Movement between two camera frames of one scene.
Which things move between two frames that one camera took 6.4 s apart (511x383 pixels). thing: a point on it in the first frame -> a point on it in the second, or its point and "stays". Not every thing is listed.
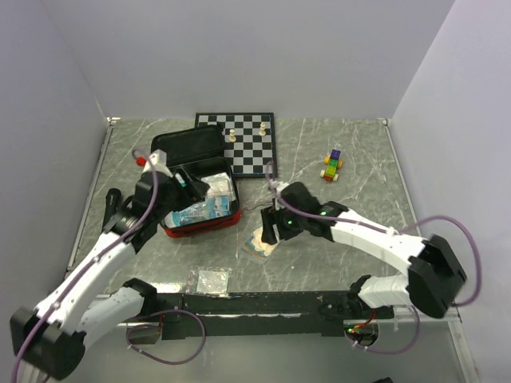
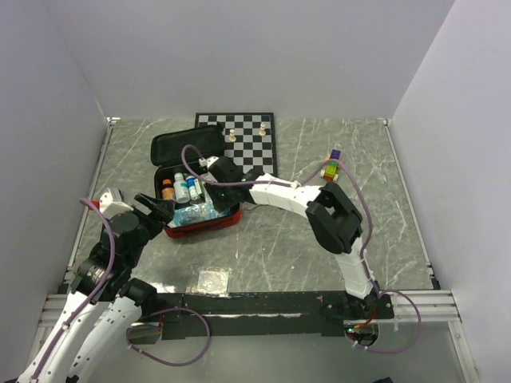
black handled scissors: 254,207 stays
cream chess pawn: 232,138 stays
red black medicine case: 200,150 stays
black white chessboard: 250,143 stays
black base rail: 261,314 stays
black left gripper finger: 200,187 -> 156,204
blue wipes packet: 213,207 stays
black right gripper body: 290,224 -> 221,195
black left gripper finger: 190,188 -> 164,211
